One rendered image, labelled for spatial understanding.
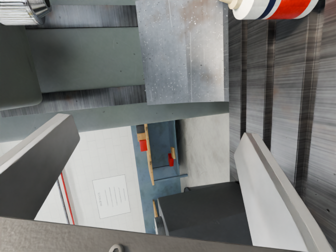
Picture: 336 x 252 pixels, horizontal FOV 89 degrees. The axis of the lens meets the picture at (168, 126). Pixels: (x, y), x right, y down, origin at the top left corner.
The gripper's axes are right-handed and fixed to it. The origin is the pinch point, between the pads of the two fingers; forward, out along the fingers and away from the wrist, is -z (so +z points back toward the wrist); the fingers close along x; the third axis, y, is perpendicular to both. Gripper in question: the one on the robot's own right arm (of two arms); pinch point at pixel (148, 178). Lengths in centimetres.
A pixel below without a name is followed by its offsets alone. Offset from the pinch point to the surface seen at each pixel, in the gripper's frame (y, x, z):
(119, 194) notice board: 445, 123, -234
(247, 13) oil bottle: -5.3, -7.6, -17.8
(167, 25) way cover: 2, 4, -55
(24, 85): 11.8, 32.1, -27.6
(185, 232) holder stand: 22.1, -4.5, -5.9
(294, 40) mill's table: -2.6, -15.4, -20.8
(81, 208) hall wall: 467, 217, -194
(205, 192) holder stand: 26.7, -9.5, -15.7
